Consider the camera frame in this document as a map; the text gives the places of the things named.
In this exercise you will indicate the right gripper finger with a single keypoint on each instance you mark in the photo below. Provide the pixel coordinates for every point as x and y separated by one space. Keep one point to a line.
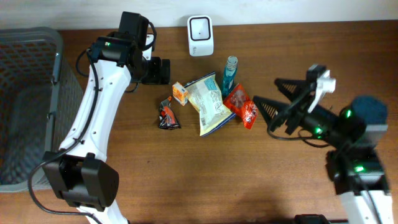
291 88
275 113

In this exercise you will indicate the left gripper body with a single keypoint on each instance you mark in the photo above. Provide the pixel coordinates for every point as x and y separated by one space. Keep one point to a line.
152 71

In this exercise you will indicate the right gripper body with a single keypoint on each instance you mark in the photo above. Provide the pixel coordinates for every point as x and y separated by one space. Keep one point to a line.
318 120

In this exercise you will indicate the small orange box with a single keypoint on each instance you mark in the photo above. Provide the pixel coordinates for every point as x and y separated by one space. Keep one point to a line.
180 93

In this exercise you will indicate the red snack bag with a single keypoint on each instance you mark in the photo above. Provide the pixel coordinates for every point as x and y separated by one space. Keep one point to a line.
239 102

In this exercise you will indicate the black red snack packet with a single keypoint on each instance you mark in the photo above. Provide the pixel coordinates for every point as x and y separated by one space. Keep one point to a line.
168 120

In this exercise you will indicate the cream blue chips bag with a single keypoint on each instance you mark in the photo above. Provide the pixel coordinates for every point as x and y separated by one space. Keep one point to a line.
205 96

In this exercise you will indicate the blue drink bottle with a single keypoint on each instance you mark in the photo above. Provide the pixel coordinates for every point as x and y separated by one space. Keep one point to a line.
229 74

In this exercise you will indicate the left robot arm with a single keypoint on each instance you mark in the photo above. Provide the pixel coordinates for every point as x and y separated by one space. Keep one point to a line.
78 172

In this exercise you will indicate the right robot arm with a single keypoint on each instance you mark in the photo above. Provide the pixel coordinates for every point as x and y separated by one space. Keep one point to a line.
352 165

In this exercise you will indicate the white barcode scanner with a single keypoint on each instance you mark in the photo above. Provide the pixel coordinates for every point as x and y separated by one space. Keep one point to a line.
200 36

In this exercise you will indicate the grey plastic mesh basket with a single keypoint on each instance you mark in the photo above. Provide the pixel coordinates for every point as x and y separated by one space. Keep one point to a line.
40 97

